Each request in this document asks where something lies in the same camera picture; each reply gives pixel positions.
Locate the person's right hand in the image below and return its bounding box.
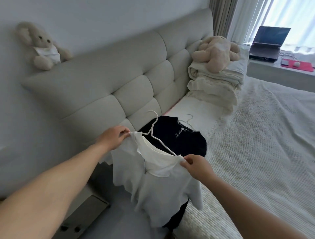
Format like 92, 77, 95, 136
179, 154, 217, 184

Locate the person's left hand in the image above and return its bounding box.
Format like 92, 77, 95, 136
97, 125, 131, 152

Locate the black cardigan white trim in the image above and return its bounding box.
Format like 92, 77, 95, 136
137, 116, 207, 232

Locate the white wire hanger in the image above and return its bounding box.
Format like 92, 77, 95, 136
142, 110, 178, 157
178, 114, 197, 132

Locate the white zip polo shirt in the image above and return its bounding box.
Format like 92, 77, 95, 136
98, 131, 204, 228

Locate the person's left forearm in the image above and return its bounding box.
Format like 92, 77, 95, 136
0, 144, 110, 239

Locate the person's right forearm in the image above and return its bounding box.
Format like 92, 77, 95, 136
203, 176, 308, 239

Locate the bed with white bedspread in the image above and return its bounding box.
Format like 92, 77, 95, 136
161, 76, 315, 239

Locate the grey tufted headboard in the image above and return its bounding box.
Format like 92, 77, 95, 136
21, 9, 214, 197

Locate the beige nightstand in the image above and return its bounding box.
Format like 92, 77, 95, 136
53, 194, 111, 239

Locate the stack of white bedding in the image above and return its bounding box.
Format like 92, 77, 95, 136
186, 45, 249, 115

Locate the cream teddy bear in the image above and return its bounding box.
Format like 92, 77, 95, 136
15, 21, 73, 71

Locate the beige plush toy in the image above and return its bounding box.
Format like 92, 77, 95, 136
192, 35, 241, 74

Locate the white bay window ledge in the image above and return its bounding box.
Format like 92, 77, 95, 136
246, 44, 315, 93

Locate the black laptop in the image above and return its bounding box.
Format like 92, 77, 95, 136
248, 25, 292, 62

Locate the beige curtain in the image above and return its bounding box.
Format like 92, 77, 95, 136
209, 0, 238, 37

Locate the white sheer curtain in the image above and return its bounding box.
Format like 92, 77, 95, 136
227, 0, 315, 54

